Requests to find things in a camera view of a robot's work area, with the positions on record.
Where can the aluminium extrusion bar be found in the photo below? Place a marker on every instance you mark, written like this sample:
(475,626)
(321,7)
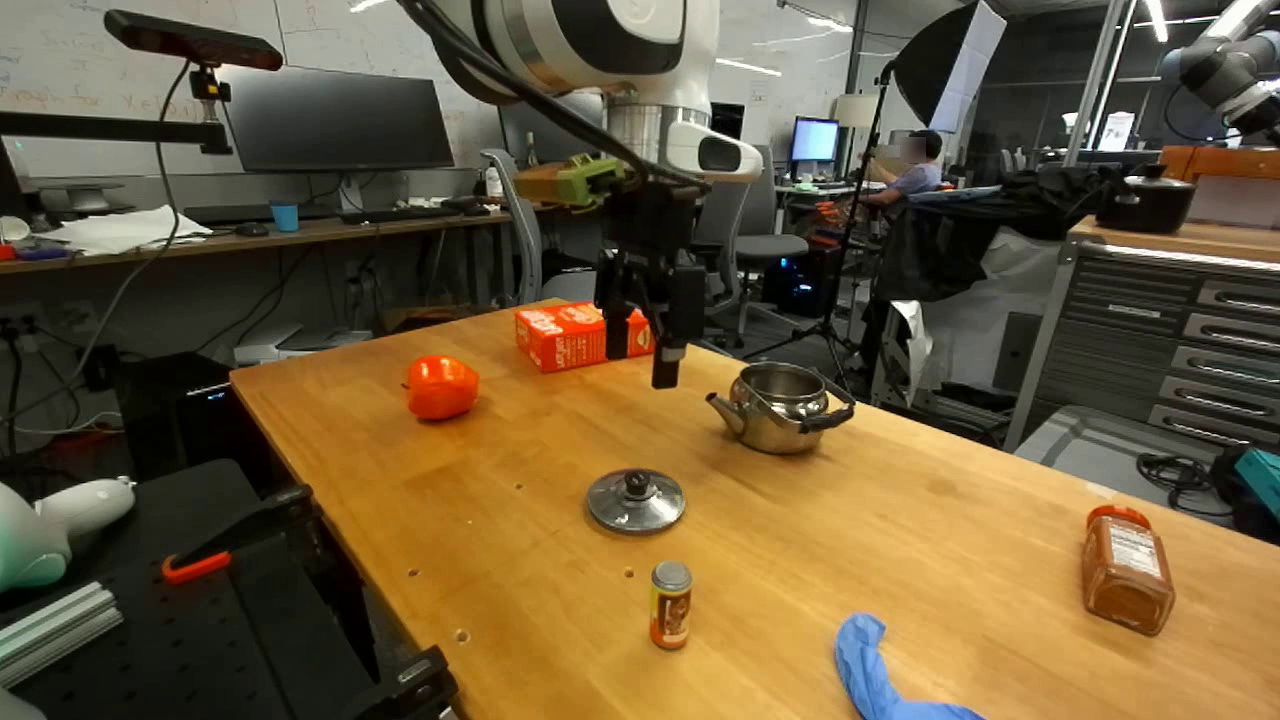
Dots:
(62,634)

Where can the blue cloth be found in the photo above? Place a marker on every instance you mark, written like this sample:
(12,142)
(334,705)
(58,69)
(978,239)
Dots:
(872,672)

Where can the gray background robot arm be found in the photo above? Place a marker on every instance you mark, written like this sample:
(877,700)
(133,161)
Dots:
(1234,75)

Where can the seated person blue shirt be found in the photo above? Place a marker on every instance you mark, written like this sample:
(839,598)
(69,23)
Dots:
(922,169)

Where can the teal case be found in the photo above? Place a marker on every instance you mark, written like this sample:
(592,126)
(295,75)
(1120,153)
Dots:
(1257,480)

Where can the blue cup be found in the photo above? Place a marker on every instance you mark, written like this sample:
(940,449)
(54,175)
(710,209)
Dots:
(286,216)

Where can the white papers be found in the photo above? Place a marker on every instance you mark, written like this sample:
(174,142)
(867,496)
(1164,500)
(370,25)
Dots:
(122,230)

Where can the large dark monitor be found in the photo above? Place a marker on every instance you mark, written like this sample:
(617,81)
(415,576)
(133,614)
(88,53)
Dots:
(334,123)

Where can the black stereo camera bar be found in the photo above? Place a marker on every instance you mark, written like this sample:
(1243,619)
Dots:
(194,40)

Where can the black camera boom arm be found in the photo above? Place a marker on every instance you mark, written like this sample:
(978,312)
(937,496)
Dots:
(113,128)

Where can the black computer tower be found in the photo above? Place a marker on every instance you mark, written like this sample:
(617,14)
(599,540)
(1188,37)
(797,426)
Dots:
(181,412)

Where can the gray curved-back chair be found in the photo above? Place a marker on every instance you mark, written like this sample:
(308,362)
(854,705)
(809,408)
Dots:
(513,225)

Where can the black breadboard table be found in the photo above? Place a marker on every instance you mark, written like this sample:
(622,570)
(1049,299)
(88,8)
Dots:
(201,652)

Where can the black cloth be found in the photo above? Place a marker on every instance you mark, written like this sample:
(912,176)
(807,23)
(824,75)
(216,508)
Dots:
(1013,225)

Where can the black table clamp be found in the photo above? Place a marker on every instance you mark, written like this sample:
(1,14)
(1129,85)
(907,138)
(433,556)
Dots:
(415,685)

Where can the lit computer monitor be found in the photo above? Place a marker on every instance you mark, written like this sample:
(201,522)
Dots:
(817,142)

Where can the orange cracker box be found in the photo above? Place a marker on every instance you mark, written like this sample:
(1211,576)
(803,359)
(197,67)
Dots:
(563,340)

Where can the orange-brown spice bottle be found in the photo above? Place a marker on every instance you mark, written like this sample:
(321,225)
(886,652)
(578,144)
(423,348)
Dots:
(1127,575)

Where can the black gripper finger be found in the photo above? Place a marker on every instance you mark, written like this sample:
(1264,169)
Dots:
(678,320)
(615,304)

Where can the black photo softbox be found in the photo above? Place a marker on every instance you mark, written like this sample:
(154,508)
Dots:
(954,63)

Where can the gray drawer cabinet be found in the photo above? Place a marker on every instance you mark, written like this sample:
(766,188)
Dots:
(1144,334)

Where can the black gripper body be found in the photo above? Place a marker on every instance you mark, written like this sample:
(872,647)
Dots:
(658,225)

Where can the steel kettle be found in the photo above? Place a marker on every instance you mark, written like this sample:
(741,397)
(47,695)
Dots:
(782,412)

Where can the long wooden desk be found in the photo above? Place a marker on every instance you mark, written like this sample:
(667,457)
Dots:
(334,234)

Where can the orange wooden board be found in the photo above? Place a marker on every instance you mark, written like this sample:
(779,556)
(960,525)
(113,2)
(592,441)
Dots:
(1222,161)

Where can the dark desk monitor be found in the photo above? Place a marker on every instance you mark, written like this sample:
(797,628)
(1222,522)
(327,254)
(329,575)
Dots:
(535,134)

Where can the steel kettle lid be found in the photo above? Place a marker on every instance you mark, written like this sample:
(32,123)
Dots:
(636,500)

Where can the orange toy tomato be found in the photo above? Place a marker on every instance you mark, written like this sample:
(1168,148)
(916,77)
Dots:
(443,391)

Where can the white printed bag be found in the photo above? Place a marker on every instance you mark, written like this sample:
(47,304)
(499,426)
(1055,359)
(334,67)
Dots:
(912,348)

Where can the small yellow-label jar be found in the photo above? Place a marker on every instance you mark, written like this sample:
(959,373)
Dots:
(669,608)

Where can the gray seat office chair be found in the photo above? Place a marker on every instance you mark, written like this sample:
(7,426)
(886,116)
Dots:
(768,244)

